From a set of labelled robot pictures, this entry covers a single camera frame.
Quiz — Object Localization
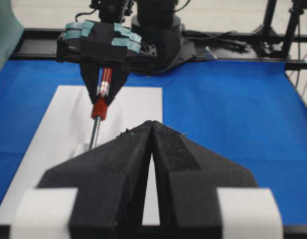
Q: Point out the black stand poles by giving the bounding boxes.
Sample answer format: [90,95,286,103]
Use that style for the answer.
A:
[253,0,307,58]

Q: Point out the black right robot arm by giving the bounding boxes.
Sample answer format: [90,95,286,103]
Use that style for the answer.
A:
[56,0,184,104]

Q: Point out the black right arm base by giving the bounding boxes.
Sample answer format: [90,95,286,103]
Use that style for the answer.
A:
[129,15,217,75]

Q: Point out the black aluminium frame rail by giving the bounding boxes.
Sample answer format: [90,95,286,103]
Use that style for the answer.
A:
[9,28,307,71]

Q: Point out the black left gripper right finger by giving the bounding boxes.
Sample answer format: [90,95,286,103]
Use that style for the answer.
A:
[152,121,284,239]

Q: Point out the blue table cloth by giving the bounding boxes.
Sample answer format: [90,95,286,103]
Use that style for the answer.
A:
[0,61,307,224]

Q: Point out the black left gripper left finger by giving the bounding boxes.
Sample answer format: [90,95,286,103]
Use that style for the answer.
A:
[10,120,153,239]

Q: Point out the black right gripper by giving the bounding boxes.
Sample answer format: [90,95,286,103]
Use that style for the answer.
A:
[56,0,157,105]

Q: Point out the red-handled soldering iron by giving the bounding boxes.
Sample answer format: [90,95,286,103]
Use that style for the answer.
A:
[89,68,112,150]

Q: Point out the grey-green curtain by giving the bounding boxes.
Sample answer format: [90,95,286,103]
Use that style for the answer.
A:
[0,0,24,71]

